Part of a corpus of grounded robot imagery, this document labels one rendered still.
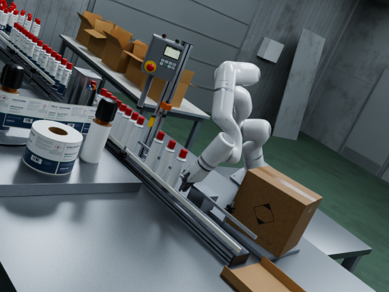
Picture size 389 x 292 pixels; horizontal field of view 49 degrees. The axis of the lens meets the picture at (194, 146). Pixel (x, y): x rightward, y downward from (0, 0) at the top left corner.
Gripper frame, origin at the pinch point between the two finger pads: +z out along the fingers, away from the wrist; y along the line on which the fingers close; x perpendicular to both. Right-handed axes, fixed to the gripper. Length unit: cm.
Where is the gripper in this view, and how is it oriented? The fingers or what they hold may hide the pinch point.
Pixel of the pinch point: (184, 186)
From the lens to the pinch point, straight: 189.6
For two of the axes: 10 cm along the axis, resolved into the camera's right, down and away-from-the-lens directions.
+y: -6.7, -0.5, -7.4
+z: -5.7, 6.7, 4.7
